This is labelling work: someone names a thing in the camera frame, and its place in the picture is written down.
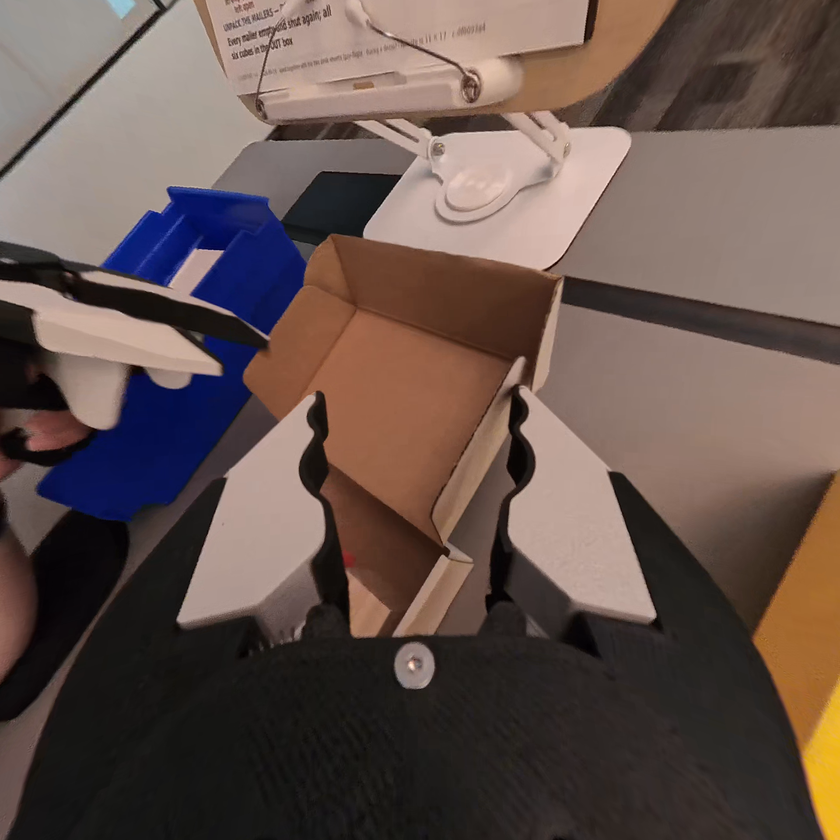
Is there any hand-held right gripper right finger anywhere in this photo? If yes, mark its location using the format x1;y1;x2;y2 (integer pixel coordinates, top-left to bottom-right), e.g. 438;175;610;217
484;386;658;637

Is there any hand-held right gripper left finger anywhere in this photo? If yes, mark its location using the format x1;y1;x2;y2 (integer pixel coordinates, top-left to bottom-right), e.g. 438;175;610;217
176;392;352;643

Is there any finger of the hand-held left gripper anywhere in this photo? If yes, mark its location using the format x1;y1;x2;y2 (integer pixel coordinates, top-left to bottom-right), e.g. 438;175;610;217
0;261;271;350
31;302;225;432

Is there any blue plastic bin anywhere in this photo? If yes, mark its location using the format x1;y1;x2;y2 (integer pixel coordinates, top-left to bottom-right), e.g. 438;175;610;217
36;185;308;522

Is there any white cardboard mailer box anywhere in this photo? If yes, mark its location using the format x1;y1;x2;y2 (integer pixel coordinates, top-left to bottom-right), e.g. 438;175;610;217
243;234;565;639
171;248;228;294

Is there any yellow plastic bin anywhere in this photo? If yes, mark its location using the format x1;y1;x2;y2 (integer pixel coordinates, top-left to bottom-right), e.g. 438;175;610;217
753;472;840;840

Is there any person's left hand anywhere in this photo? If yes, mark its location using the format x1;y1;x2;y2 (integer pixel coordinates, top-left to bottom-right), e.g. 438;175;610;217
0;408;94;481

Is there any printed instruction sheet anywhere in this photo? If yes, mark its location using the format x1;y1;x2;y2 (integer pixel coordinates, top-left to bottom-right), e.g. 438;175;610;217
206;0;592;96

